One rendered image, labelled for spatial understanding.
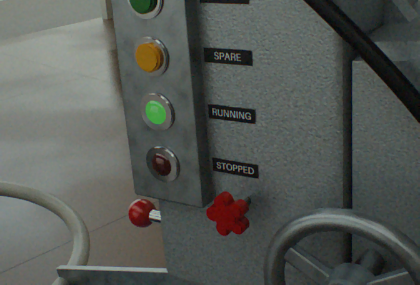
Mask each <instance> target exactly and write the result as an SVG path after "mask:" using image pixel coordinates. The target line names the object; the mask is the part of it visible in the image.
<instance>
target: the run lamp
mask: <svg viewBox="0 0 420 285"><path fill-rule="evenodd" d="M146 115H147V117H148V118H149V120H150V121H151V122H152V123H154V124H162V123H163V122H164V120H165V119H166V110H164V108H163V106H162V105H161V104H160V103H159V102H157V101H150V102H148V104H147V105H146Z"/></svg>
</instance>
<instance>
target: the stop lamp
mask: <svg viewBox="0 0 420 285"><path fill-rule="evenodd" d="M151 164H152V168H153V169H154V170H155V171H156V172H157V173H158V174H160V175H162V176H167V175H168V174H169V173H170V172H171V163H170V161H169V159H168V158H167V157H166V156H164V155H162V154H160V153H157V154H156V155H154V156H153V157H152V159H151Z"/></svg>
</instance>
